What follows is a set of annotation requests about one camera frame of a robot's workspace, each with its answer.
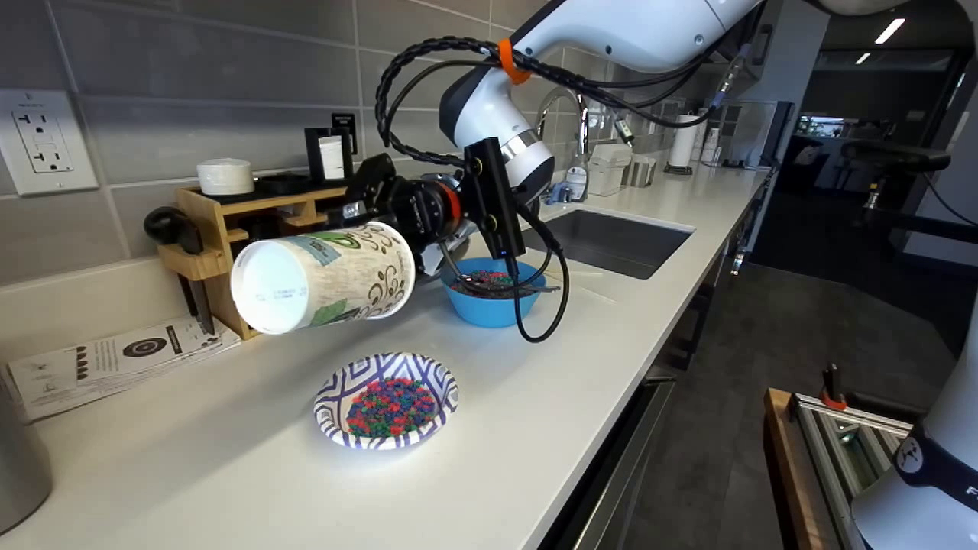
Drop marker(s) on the printed paper card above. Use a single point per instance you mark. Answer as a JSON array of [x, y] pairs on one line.
[[87, 370]]

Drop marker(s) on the grey metal container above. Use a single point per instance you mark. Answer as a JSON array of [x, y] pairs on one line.
[[25, 475]]

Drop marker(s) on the white wall outlet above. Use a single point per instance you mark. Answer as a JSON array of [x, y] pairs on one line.
[[42, 142]]

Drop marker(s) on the metal spoon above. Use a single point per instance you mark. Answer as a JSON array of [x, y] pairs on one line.
[[492, 286]]

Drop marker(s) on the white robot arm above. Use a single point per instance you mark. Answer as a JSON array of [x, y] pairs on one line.
[[501, 162]]

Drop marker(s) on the chrome kitchen faucet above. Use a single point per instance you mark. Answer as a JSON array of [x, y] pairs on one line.
[[572, 182]]

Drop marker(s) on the wooden roller cart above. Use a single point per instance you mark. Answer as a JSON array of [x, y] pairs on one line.
[[824, 451]]

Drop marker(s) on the blue plastic bowl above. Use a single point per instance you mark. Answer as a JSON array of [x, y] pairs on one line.
[[489, 313]]

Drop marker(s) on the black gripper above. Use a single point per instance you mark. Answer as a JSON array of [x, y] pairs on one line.
[[425, 211]]

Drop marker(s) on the blue patterned paper bowl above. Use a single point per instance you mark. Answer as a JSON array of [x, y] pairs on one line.
[[387, 402]]

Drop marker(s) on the wooden coffee rack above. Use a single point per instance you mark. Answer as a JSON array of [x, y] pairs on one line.
[[198, 239]]

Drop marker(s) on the white patterned paper cup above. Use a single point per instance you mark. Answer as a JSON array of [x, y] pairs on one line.
[[330, 277]]

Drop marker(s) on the dark kitchen sink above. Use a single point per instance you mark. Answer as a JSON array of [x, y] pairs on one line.
[[615, 246]]

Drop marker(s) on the small black picture frame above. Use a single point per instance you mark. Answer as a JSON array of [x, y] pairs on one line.
[[328, 157]]

